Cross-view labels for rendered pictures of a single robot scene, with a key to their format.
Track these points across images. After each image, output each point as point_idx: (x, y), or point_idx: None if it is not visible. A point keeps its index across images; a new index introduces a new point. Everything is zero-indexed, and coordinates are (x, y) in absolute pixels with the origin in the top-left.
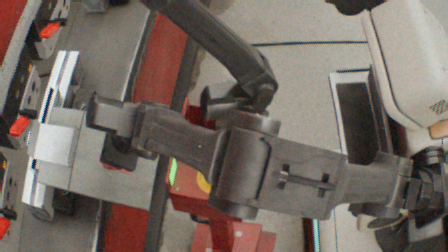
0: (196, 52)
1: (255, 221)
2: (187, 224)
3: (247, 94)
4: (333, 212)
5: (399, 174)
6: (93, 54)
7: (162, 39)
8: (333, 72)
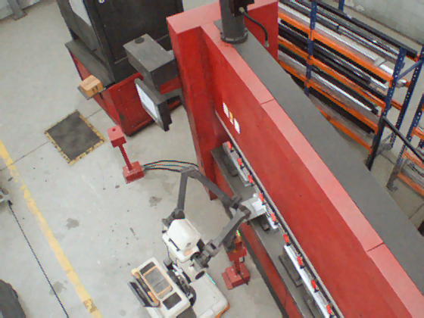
0: None
1: (236, 290)
2: (254, 277)
3: None
4: (210, 286)
5: None
6: (275, 239)
7: (273, 274)
8: None
